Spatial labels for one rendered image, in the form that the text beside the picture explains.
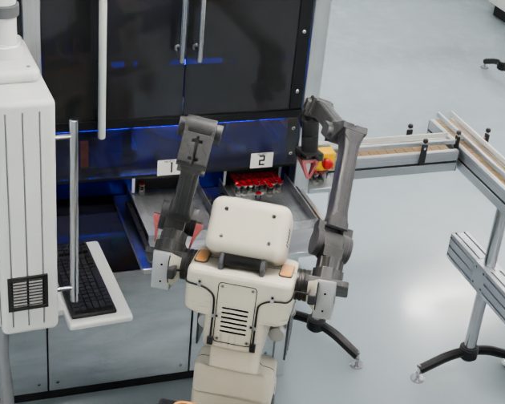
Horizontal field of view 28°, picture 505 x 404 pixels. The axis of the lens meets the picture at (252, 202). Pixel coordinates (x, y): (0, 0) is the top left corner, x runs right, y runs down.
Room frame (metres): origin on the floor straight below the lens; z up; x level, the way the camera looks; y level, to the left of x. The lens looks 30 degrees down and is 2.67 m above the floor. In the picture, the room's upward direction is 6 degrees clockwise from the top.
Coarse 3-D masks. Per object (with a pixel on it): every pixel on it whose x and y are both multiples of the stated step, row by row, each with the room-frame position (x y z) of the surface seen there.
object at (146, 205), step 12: (156, 192) 3.13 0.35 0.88; (168, 192) 3.14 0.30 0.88; (132, 204) 3.01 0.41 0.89; (144, 204) 3.04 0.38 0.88; (156, 204) 3.05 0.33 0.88; (204, 204) 3.08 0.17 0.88; (144, 216) 2.96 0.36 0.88; (204, 216) 3.00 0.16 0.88; (144, 228) 2.84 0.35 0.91; (204, 228) 2.92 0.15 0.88
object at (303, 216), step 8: (288, 176) 3.29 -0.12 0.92; (288, 184) 3.27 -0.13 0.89; (224, 192) 3.15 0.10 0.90; (232, 192) 3.18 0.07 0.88; (288, 192) 3.22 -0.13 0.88; (296, 192) 3.19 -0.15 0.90; (264, 200) 3.15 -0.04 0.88; (272, 200) 3.15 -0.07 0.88; (280, 200) 3.16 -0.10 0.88; (288, 200) 3.17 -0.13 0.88; (296, 200) 3.17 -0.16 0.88; (304, 200) 3.12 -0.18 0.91; (296, 208) 3.11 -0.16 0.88; (304, 208) 3.11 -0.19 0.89; (296, 216) 3.06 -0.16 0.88; (304, 216) 3.06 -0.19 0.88; (312, 216) 3.04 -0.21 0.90; (296, 224) 2.97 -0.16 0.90; (304, 224) 2.98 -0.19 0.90; (312, 224) 2.99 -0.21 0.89
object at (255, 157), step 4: (264, 152) 3.20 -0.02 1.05; (268, 152) 3.20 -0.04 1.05; (272, 152) 3.21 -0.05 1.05; (252, 156) 3.18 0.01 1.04; (256, 156) 3.19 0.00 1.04; (268, 156) 3.20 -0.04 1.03; (272, 156) 3.21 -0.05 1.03; (252, 160) 3.18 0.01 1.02; (256, 160) 3.19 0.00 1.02; (268, 160) 3.20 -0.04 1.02; (272, 160) 3.21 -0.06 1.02; (252, 164) 3.18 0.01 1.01; (256, 164) 3.19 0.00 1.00; (268, 164) 3.20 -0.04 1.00; (272, 164) 3.21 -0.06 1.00
